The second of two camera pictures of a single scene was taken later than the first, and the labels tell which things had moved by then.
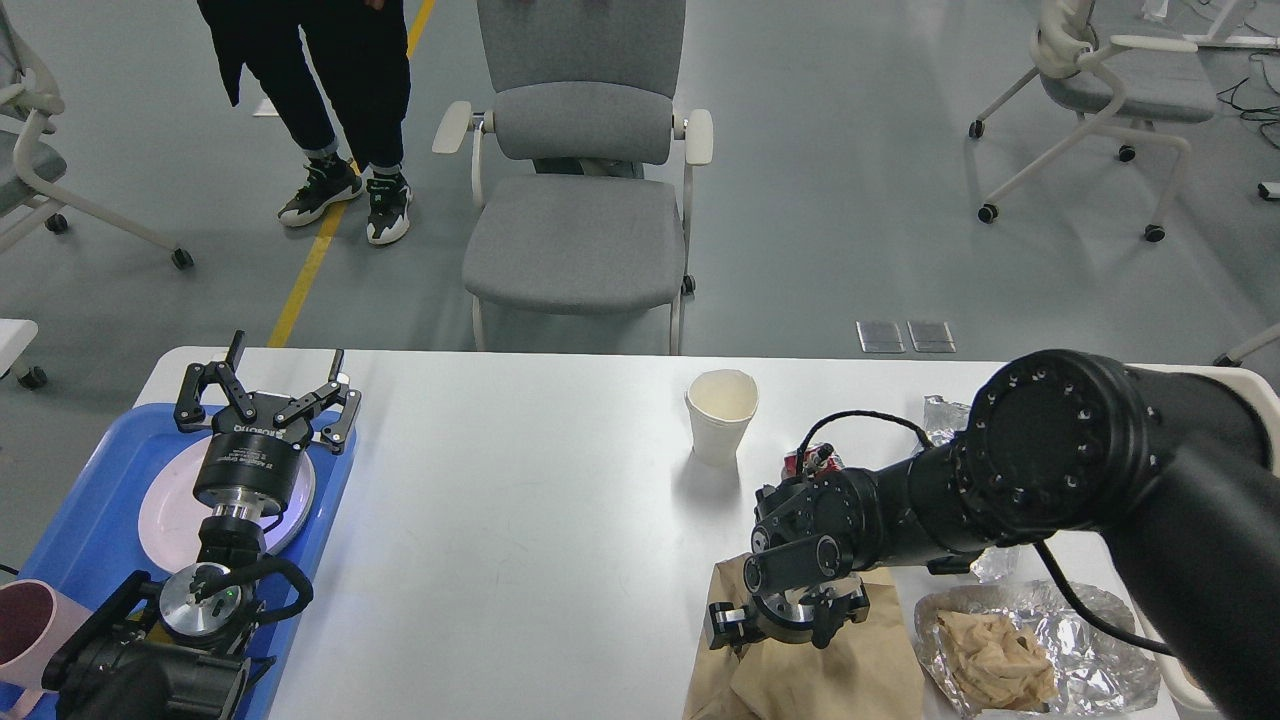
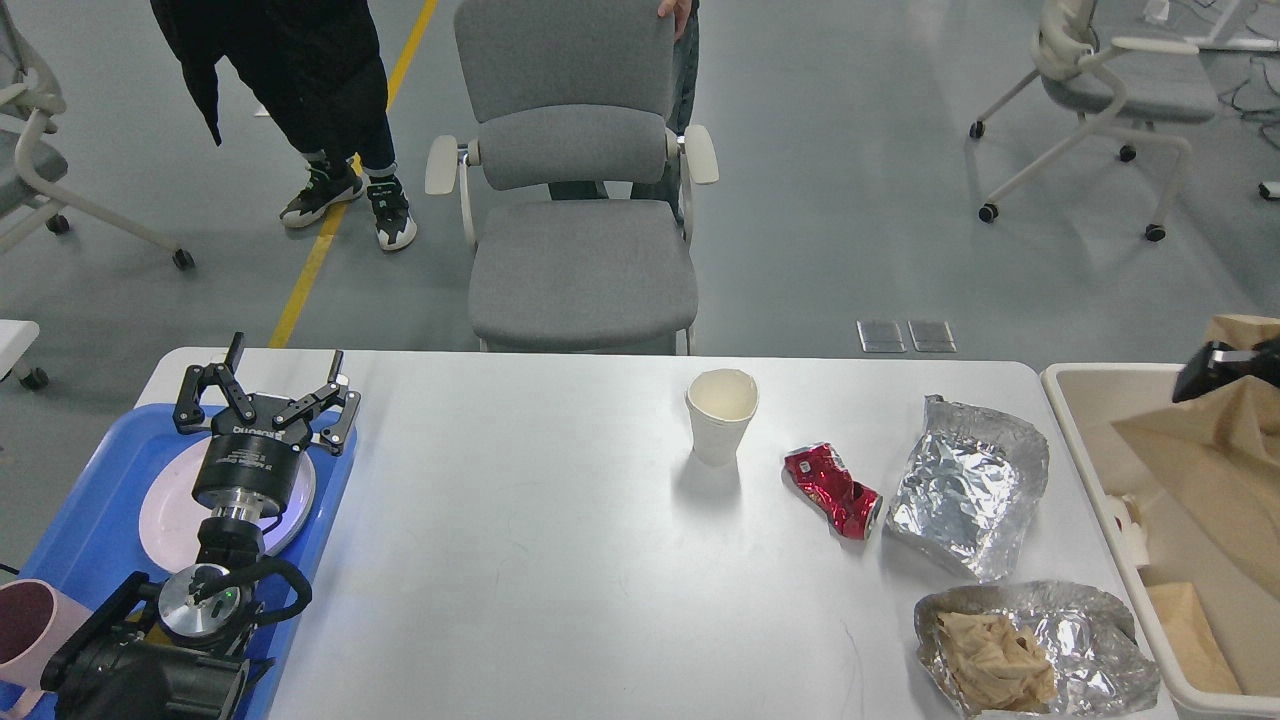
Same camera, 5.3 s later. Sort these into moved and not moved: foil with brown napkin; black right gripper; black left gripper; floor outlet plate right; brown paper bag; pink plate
Moved: black right gripper; brown paper bag
Not moved: pink plate; floor outlet plate right; foil with brown napkin; black left gripper
